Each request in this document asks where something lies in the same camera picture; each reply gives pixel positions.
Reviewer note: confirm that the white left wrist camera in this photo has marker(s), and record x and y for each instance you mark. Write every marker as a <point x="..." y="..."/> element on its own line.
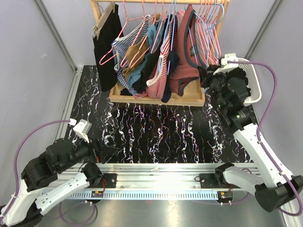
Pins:
<point x="81" y="128"/>

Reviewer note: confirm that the light blue wire hanger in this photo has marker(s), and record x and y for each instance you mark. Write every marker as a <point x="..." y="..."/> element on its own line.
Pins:
<point x="208" y="21"/>

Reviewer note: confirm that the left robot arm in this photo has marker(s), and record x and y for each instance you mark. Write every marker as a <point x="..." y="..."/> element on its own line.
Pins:
<point x="28" y="205"/>

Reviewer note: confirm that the brown tank top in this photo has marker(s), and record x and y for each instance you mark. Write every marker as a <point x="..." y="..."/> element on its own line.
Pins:
<point x="125" y="68"/>

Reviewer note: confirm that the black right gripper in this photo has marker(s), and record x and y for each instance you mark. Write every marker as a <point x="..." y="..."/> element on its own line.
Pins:
<point x="206" y="75"/>

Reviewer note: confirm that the maroon tank top grey trim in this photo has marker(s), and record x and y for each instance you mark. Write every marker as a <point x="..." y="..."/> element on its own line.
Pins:
<point x="185" y="46"/>

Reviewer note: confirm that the black marble pattern mat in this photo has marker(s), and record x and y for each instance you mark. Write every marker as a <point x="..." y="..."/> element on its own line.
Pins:
<point x="146" y="133"/>

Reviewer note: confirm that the bundle of empty pink hangers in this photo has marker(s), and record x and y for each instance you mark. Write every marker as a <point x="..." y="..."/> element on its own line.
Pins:
<point x="196" y="39"/>

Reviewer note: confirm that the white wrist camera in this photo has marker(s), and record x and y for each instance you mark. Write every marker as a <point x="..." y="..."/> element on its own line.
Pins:
<point x="228" y="63"/>
<point x="81" y="128"/>

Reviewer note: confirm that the teal tank top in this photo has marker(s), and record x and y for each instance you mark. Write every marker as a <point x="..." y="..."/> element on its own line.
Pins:
<point x="134" y="76"/>

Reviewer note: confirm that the pink hanger striped top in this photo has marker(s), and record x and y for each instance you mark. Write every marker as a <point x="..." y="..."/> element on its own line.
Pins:
<point x="120" y="44"/>

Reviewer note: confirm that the red white striped tank top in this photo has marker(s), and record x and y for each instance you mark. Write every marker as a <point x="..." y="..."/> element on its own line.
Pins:
<point x="156" y="83"/>

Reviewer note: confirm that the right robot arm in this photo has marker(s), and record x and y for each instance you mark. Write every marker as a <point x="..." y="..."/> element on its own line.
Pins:
<point x="255" y="142"/>

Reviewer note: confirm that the black tank top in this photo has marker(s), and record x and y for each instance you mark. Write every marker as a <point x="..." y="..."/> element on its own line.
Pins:
<point x="238" y="82"/>

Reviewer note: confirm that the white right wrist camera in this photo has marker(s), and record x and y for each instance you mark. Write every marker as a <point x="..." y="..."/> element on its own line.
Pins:
<point x="228" y="63"/>

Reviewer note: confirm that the pink hanger brown top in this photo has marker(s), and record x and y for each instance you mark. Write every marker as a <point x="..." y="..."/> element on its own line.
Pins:
<point x="140" y="49"/>

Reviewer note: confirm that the navy tank top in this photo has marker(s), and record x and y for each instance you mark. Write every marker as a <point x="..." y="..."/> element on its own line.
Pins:
<point x="173" y="63"/>

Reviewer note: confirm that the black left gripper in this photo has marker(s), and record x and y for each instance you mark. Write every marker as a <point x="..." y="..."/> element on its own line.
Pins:
<point x="105" y="152"/>

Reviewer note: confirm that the wooden clothes rack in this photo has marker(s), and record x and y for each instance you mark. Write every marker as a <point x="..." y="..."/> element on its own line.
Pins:
<point x="193" y="95"/>

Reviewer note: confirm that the wooden clip hanger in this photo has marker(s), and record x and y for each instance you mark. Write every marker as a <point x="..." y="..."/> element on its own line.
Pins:
<point x="103" y="22"/>

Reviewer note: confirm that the aluminium mounting rail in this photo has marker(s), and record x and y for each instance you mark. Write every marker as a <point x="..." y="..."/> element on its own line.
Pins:
<point x="162" y="181"/>

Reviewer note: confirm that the black skirt on rack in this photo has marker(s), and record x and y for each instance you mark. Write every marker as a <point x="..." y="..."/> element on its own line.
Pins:
<point x="109" y="32"/>

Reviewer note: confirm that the white perforated plastic basket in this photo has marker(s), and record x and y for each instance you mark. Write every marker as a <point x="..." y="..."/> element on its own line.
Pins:
<point x="253" y="83"/>

